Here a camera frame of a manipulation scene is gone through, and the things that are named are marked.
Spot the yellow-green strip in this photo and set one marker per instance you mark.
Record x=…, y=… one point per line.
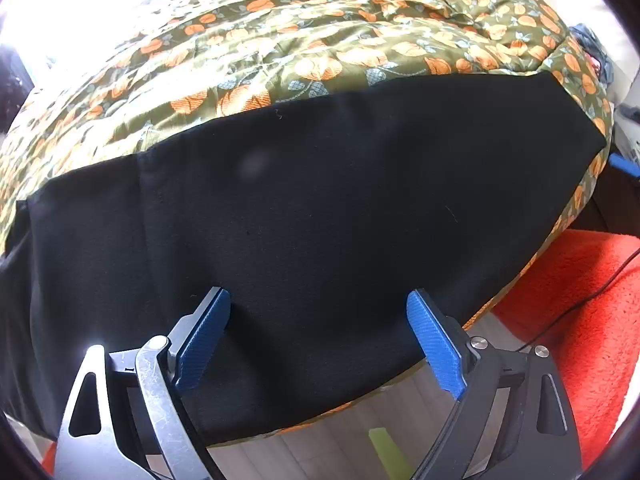
x=387, y=455

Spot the orange floral green quilt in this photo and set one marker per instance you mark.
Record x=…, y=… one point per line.
x=300, y=35

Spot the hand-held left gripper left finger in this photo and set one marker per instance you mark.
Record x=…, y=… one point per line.
x=205, y=336

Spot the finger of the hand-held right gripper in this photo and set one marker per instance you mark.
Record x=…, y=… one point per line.
x=622, y=164

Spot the black pants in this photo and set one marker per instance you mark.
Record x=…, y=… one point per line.
x=325, y=200

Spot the orange fleece robe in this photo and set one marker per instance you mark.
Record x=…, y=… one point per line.
x=590, y=310

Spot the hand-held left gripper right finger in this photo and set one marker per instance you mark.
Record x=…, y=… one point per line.
x=436, y=346

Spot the blue denim clothes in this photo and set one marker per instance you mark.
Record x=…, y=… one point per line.
x=595, y=52

